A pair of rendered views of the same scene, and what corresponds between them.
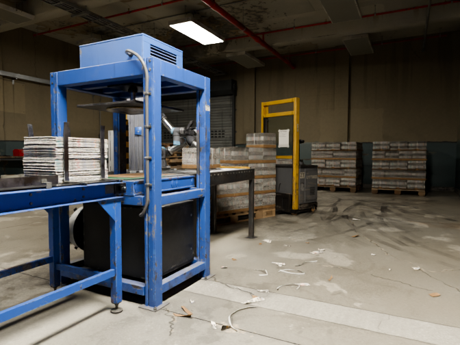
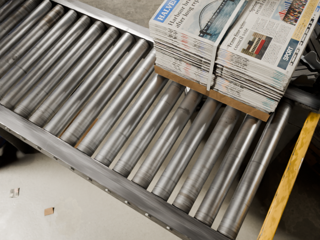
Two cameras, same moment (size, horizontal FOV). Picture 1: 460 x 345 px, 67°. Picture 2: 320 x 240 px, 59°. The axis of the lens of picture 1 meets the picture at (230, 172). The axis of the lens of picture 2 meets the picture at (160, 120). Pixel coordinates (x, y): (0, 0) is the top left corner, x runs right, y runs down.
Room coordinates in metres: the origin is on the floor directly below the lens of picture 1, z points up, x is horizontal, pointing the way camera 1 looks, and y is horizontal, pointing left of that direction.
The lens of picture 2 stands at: (3.84, -0.28, 1.55)
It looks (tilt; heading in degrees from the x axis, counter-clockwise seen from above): 62 degrees down; 99
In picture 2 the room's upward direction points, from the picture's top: 7 degrees counter-clockwise
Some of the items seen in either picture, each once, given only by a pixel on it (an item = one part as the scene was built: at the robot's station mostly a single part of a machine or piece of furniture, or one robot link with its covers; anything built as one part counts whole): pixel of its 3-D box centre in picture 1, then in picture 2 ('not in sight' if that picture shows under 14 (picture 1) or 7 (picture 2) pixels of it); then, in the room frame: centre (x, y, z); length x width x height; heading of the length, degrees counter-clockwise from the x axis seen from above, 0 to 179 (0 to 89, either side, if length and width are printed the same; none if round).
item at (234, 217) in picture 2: not in sight; (258, 163); (4.06, 0.00, 0.77); 0.47 x 0.05 x 0.05; 63
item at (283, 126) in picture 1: (280, 135); not in sight; (5.75, -0.82, 1.27); 0.57 x 0.01 x 0.65; 41
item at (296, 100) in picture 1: (295, 154); not in sight; (5.49, -1.03, 0.97); 0.09 x 0.09 x 1.75; 41
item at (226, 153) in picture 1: (232, 155); not in sight; (5.06, -0.04, 0.95); 0.38 x 0.29 x 0.23; 41
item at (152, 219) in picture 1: (152, 184); not in sight; (2.17, 0.48, 0.77); 0.09 x 0.09 x 1.55; 63
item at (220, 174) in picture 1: (225, 176); (49, 146); (3.42, 0.04, 0.74); 1.34 x 0.05 x 0.12; 153
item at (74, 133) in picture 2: not in sight; (108, 89); (3.59, 0.24, 0.77); 0.47 x 0.05 x 0.05; 63
